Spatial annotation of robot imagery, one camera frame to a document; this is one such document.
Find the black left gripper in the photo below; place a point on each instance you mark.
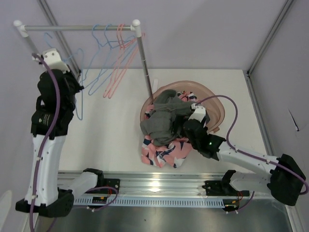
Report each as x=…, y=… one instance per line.
x=77, y=83

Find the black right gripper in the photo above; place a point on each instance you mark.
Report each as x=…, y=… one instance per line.
x=179, y=120

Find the grey shorts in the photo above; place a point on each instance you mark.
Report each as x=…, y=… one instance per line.
x=159, y=126

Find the pink whale print shorts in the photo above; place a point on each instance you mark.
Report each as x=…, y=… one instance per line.
x=173, y=153

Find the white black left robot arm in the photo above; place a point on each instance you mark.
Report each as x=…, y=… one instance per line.
x=49, y=128

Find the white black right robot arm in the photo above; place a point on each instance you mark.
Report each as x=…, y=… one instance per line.
x=279, y=176

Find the translucent pink plastic basin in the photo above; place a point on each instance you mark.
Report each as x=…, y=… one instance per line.
x=214, y=107

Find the white and metal clothes rack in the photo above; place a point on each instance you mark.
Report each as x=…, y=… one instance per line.
x=135, y=26

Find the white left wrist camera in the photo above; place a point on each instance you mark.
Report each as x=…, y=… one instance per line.
x=53, y=59

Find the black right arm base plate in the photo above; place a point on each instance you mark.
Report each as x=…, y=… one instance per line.
x=219, y=188

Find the aluminium mounting rail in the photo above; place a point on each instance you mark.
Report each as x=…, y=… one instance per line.
x=174, y=185

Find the white slotted cable duct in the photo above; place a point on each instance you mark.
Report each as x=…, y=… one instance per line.
x=150, y=201

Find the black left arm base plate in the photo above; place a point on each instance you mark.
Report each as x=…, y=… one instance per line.
x=109, y=182

